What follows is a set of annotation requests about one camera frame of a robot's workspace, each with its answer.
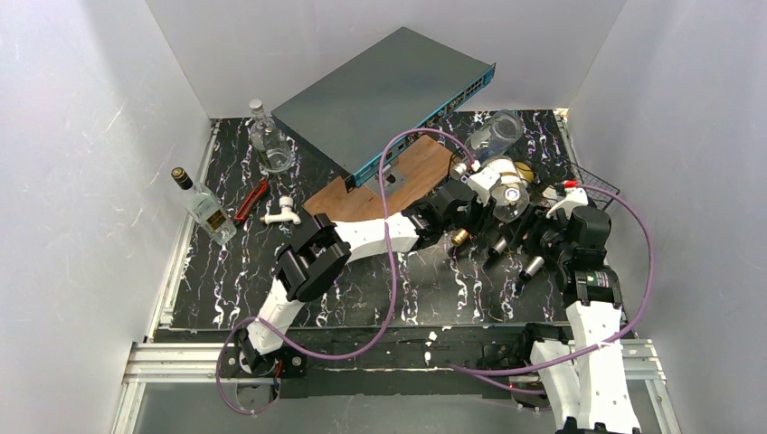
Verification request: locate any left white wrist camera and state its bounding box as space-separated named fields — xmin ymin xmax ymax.
xmin=467 ymin=167 xmax=501 ymax=205

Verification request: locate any aluminium frame rail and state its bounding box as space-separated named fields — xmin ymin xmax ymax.
xmin=110 ymin=119 xmax=241 ymax=434

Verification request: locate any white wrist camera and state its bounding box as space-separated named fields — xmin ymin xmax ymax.
xmin=545 ymin=181 xmax=590 ymax=220
xmin=467 ymin=167 xmax=501 ymax=205

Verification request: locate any purple cable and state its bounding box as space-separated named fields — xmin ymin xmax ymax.
xmin=214 ymin=127 xmax=480 ymax=418
xmin=450 ymin=179 xmax=658 ymax=397

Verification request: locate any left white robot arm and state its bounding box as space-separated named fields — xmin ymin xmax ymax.
xmin=231 ymin=180 xmax=498 ymax=374

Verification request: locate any gold capped wine bottle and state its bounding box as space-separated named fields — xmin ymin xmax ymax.
xmin=451 ymin=228 xmax=471 ymax=248

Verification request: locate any red utility knife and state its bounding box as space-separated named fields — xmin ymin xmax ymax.
xmin=233 ymin=178 xmax=270 ymax=225

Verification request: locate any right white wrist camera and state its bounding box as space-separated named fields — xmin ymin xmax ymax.
xmin=545 ymin=181 xmax=590 ymax=220

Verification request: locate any clear gold label liquor bottle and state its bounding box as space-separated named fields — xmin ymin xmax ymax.
xmin=171 ymin=167 xmax=237 ymax=245

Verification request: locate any black wire wine rack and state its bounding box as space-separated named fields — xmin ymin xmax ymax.
xmin=565 ymin=161 xmax=620 ymax=211

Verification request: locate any clear silver capped bottle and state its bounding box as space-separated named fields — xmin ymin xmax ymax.
xmin=449 ymin=110 xmax=524 ymax=180

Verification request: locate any wooden board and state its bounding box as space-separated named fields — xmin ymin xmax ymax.
xmin=303 ymin=137 xmax=452 ymax=222

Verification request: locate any metal switch stand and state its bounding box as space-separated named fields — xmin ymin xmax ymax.
xmin=373 ymin=169 xmax=407 ymax=196

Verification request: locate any clear round glass bottle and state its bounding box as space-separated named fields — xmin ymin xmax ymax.
xmin=249 ymin=99 xmax=295 ymax=175

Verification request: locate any dark bottle brown label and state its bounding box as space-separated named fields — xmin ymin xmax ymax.
xmin=518 ymin=256 xmax=545 ymax=283

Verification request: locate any teal network switch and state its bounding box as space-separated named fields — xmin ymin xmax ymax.
xmin=271 ymin=27 xmax=496 ymax=190

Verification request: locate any clear bottle black gold label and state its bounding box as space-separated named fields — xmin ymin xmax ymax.
xmin=487 ymin=156 xmax=535 ymax=223

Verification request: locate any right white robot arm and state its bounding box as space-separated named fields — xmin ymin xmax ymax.
xmin=516 ymin=205 xmax=642 ymax=433

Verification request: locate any white plastic faucet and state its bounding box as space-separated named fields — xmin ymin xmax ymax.
xmin=260 ymin=196 xmax=301 ymax=225

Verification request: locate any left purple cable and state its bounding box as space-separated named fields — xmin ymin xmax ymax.
xmin=214 ymin=127 xmax=480 ymax=418

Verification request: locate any silver capped dark wine bottle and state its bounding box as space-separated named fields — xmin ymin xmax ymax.
xmin=488 ymin=235 xmax=509 ymax=259

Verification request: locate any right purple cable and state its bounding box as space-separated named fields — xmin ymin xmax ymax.
xmin=450 ymin=179 xmax=658 ymax=397

